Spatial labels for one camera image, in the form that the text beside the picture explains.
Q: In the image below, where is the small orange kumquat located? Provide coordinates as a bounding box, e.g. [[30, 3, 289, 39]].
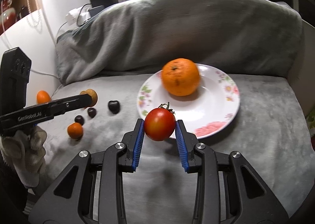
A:
[[67, 122, 83, 140]]

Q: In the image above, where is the brown longan fruit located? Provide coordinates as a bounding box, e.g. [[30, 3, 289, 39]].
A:
[[80, 89, 98, 107]]

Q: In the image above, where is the white cable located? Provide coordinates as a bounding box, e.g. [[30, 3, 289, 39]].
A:
[[29, 20, 69, 96]]

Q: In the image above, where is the green snack bag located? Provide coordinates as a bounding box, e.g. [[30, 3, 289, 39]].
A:
[[306, 109, 315, 137]]

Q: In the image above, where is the black power adapter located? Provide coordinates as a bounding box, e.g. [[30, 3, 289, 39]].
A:
[[88, 5, 105, 17]]

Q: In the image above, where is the red tomato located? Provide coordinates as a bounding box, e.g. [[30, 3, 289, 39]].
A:
[[144, 102, 176, 142]]

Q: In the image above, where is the large orange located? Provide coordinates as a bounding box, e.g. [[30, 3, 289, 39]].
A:
[[161, 58, 201, 96]]

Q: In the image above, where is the red white vase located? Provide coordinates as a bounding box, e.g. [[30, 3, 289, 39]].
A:
[[0, 8, 17, 35]]

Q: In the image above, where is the dark cherry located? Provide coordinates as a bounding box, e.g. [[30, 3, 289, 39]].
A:
[[74, 115, 85, 126], [87, 108, 97, 118], [108, 100, 121, 115]]

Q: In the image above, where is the white floral plate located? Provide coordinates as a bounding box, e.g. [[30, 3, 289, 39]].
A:
[[137, 64, 240, 139]]

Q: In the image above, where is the white power strip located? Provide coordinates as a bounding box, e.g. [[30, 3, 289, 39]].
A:
[[65, 6, 91, 26]]

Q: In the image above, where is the grey blanket covered cushion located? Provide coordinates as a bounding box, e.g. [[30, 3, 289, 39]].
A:
[[56, 0, 303, 85]]

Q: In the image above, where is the gloved left hand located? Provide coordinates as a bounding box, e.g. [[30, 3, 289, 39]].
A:
[[1, 126, 47, 188]]

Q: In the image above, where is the smooth orange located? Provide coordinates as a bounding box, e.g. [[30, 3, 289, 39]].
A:
[[36, 91, 51, 104]]

